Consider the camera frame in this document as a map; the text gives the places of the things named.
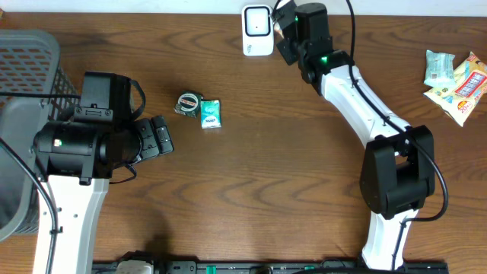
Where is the round green tape measure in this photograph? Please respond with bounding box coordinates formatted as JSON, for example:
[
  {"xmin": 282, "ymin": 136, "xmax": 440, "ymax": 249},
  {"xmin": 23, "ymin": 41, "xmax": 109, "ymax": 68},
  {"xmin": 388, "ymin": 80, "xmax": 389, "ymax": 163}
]
[{"xmin": 174, "ymin": 91, "xmax": 203, "ymax": 118}]

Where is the small teal tissue pack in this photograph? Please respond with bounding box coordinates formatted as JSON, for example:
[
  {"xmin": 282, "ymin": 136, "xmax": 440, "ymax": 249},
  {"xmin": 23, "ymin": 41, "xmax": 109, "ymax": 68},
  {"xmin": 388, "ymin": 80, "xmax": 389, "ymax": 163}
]
[{"xmin": 201, "ymin": 100, "xmax": 221, "ymax": 129}]

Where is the teal snack packet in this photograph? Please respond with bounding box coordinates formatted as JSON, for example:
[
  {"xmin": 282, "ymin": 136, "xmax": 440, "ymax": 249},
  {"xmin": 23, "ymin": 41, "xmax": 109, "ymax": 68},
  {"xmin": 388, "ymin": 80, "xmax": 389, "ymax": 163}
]
[{"xmin": 423, "ymin": 49, "xmax": 456, "ymax": 88}]

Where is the yellow snack bag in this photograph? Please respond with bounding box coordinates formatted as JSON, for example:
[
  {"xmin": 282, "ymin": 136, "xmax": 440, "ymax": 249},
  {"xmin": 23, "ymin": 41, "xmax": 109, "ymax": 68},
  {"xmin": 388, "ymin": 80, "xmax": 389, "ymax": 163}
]
[{"xmin": 424, "ymin": 52, "xmax": 486, "ymax": 126}]

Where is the orange snack packet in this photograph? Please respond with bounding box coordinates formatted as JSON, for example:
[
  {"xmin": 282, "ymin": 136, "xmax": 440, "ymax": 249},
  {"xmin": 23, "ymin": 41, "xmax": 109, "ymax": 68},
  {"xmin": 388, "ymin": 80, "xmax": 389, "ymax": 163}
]
[{"xmin": 274, "ymin": 23, "xmax": 284, "ymax": 38}]

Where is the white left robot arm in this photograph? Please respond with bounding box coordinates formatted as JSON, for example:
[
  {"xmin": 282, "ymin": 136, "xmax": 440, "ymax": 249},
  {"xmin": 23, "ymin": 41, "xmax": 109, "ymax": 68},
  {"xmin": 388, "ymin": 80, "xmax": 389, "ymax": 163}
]
[{"xmin": 33, "ymin": 72, "xmax": 174, "ymax": 273}]

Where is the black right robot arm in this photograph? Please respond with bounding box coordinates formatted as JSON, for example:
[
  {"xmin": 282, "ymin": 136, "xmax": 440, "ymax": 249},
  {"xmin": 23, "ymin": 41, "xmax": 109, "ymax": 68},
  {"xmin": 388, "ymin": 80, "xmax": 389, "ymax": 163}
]
[{"xmin": 271, "ymin": 1, "xmax": 435, "ymax": 271}]

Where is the white barcode scanner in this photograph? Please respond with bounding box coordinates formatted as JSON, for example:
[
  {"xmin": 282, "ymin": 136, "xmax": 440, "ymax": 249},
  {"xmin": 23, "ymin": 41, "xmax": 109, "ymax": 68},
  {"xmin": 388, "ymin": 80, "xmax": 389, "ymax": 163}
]
[{"xmin": 241, "ymin": 5, "xmax": 274, "ymax": 56}]

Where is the grey plastic basket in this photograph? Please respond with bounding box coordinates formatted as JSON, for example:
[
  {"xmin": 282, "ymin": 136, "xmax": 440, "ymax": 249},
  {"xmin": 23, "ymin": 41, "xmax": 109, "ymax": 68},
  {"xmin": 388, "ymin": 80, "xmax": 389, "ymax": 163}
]
[{"xmin": 1, "ymin": 30, "xmax": 79, "ymax": 239}]

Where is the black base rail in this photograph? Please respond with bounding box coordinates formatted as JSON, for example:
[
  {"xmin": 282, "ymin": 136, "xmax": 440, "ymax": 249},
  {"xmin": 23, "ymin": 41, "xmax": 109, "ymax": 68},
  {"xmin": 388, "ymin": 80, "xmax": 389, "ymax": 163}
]
[{"xmin": 91, "ymin": 260, "xmax": 450, "ymax": 274}]

